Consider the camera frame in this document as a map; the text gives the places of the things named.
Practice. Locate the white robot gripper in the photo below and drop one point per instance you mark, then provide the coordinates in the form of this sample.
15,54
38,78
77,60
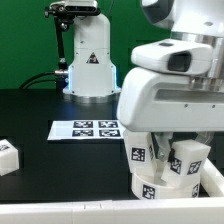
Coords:
161,103

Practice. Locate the white marker sheet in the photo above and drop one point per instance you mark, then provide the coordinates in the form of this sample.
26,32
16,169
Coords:
86,130

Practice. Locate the white L-shaped wall fixture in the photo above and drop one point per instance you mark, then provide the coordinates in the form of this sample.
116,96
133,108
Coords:
203,210

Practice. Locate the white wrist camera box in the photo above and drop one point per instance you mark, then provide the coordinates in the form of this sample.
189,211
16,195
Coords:
172,56

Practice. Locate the black camera on stand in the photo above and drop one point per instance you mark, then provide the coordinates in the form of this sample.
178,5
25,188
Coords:
64,12

